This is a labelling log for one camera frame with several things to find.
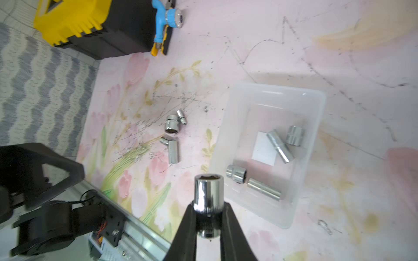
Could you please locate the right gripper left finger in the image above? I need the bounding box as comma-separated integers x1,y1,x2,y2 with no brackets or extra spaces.
163,203,197,261

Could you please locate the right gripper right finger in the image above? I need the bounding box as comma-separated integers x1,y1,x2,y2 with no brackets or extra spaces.
221,202,258,261

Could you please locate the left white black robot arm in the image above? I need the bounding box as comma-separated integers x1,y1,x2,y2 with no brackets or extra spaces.
1,143,105,257

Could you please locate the translucent plastic storage box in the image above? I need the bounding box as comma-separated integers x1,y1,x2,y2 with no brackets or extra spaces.
209,83,327,228

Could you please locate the blue yellow hand tool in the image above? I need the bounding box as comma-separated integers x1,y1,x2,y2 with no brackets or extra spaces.
151,0,184,56

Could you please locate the yellow black toolbox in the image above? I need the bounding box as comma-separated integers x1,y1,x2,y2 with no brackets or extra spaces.
33,0,156,60

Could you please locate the aluminium mounting rail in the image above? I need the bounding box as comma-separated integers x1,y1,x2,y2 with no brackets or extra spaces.
70,181,170,261

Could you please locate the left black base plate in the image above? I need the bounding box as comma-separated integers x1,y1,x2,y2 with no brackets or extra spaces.
95,203,127,248

